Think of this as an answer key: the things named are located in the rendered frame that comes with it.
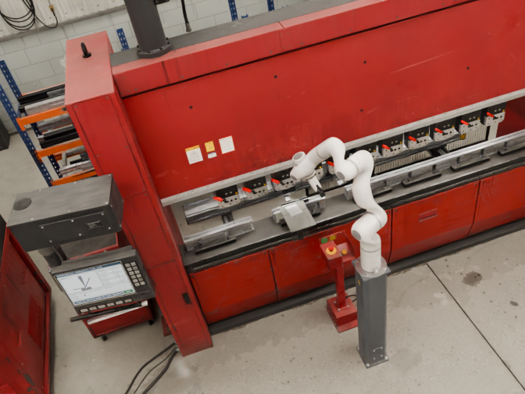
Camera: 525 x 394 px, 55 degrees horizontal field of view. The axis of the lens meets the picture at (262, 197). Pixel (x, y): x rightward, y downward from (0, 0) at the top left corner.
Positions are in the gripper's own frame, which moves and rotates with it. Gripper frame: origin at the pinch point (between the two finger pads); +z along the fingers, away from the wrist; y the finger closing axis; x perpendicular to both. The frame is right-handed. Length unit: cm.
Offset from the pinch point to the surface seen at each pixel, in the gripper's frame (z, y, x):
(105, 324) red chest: 41, -61, -197
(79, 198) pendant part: -99, 25, -103
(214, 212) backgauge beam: 9, -61, -71
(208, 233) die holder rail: 5, -37, -80
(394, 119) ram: 4, -26, 69
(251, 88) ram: -74, -22, -1
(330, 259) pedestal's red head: 52, 3, -19
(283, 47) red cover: -86, -17, 26
